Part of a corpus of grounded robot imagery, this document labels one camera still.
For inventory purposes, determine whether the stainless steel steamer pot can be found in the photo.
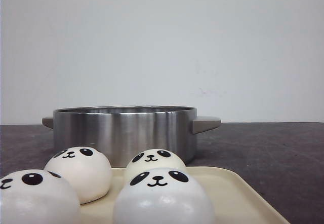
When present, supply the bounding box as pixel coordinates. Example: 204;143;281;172
42;105;221;167

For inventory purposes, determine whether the panda bun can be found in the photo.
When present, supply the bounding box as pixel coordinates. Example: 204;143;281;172
1;169;80;223
124;148;187;183
113;168;216;223
44;146;112;204

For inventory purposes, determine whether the cream plastic tray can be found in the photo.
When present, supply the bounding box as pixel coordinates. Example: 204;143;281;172
80;166;287;223

